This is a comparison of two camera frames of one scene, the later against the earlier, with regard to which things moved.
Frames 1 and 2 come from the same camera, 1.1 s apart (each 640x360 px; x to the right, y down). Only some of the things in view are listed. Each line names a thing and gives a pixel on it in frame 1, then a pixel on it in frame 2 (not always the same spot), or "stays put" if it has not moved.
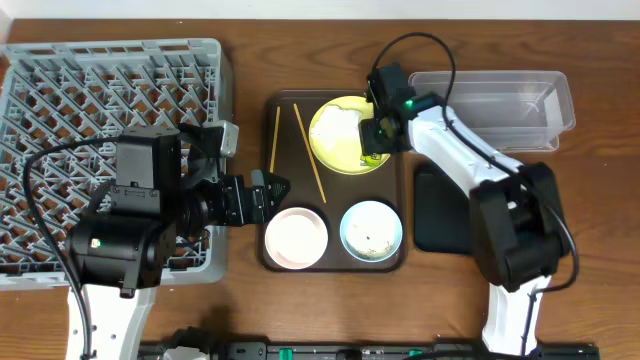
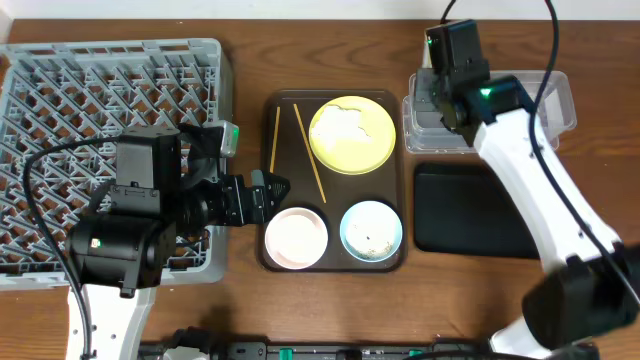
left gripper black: x=256 y=200 stays put
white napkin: x=338 y=129 stays put
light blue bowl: x=371 y=231 stays put
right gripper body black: x=373 y=138 -> x=430 y=98
